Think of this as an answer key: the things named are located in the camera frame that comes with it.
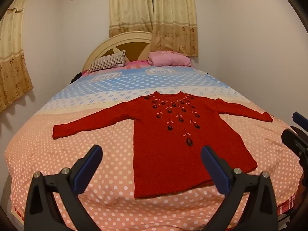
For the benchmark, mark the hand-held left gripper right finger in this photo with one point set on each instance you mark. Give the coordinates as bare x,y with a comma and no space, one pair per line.
216,168

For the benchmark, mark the pink pillow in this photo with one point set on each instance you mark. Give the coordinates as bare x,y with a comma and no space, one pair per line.
168,59

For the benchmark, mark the striped pillow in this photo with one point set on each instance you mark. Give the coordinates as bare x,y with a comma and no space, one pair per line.
107,61

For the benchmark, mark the cream wooden headboard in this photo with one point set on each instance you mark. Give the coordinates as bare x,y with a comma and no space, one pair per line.
115,43

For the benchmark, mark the polka dot bedspread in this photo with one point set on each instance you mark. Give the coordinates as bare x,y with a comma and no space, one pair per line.
96,96

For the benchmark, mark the red embroidered knit sweater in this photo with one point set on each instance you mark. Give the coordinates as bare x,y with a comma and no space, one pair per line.
158,156

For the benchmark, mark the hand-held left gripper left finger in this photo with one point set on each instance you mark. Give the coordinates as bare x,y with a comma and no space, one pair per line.
89,167

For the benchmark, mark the dark cloth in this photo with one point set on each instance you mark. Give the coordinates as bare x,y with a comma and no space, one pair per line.
75,76

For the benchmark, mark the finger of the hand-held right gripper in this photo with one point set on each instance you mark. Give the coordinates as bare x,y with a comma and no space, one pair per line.
298,118
293,140

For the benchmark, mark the beige floral curtain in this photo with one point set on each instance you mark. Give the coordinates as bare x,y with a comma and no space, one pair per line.
13,57
131,7
174,16

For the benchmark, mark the red plaid cloth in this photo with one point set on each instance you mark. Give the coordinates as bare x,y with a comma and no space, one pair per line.
286,203

